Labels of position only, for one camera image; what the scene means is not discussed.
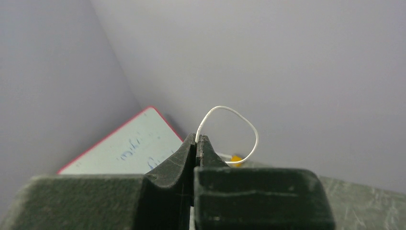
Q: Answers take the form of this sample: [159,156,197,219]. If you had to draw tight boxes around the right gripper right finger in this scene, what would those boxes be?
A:
[193,136,336,230]

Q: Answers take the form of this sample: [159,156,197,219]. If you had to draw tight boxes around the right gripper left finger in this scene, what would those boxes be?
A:
[0,134,196,230]

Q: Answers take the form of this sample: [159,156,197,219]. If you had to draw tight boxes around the yellow small block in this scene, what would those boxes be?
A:
[228,155,243,167]

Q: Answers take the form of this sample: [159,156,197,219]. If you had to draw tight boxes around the pink-framed whiteboard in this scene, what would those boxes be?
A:
[58,106,183,175]

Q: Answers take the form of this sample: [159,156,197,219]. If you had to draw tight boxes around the white marker pen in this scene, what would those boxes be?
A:
[217,153,233,161]

